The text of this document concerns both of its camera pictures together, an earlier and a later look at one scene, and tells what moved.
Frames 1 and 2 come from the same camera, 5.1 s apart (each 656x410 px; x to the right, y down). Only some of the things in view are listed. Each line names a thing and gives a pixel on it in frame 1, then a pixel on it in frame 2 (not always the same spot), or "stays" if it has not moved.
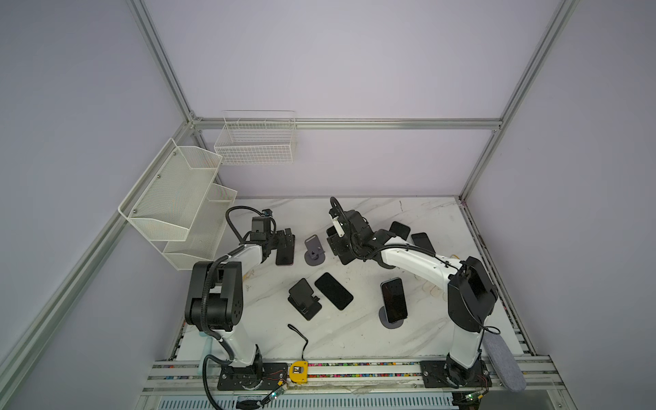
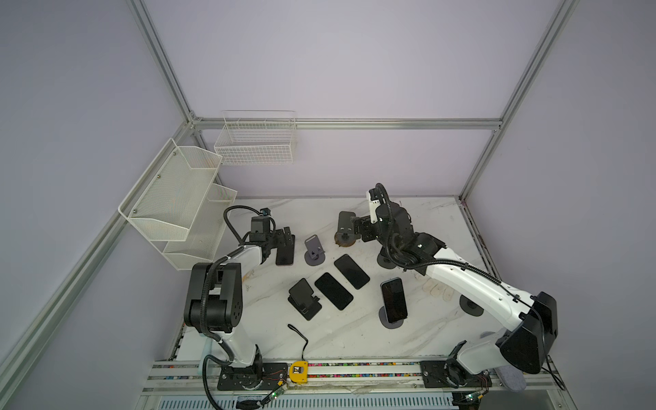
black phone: x=340 y=296 stays
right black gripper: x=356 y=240 → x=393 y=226
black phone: x=284 y=253 stays
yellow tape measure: x=298 y=370 stays
